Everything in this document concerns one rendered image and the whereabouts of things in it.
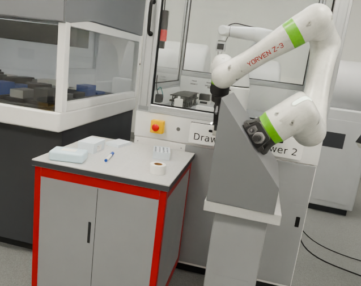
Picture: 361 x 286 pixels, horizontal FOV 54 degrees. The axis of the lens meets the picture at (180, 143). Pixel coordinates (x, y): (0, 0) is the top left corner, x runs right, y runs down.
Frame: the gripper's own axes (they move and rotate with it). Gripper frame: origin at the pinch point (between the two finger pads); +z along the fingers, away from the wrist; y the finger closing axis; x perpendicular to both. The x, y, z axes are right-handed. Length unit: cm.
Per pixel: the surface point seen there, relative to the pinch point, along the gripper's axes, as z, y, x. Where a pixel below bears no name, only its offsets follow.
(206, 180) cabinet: 32.1, 2.7, -1.8
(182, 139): 12.3, -4.4, -18.6
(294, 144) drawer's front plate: 4.6, -5.3, 41.5
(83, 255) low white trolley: 36, 67, -46
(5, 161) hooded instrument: 31, 21, -117
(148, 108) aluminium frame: -1.5, -9.2, -40.2
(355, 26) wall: 15, -338, 125
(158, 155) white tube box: 7.1, 22.5, -24.4
